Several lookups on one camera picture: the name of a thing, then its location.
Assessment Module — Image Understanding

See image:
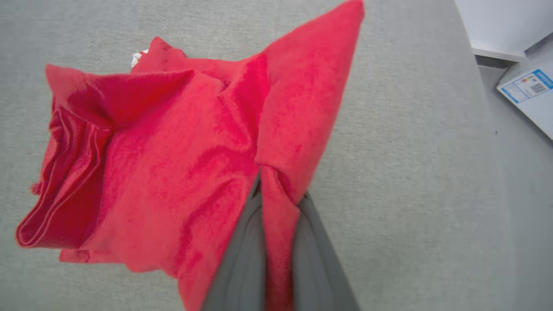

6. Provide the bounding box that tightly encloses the white box with blue label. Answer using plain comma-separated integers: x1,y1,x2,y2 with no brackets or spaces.
496,68,553,141

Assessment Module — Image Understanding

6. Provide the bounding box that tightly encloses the red Bulls 23 jersey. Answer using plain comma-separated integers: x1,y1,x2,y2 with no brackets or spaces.
15,0,365,311

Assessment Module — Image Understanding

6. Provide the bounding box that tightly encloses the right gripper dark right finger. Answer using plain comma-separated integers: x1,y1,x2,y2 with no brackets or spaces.
293,192,361,311

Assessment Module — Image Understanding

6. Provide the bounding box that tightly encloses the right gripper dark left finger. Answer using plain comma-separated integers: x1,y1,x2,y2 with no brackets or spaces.
201,171,267,311

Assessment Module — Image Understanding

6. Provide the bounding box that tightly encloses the grey fabric sofa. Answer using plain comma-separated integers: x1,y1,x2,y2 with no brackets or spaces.
0,0,519,311

